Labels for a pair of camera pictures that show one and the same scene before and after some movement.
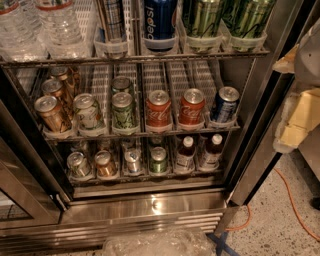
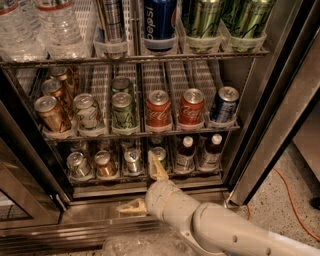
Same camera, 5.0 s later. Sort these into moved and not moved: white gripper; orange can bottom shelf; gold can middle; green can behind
Moved: white gripper
Not moved: orange can bottom shelf; green can behind; gold can middle
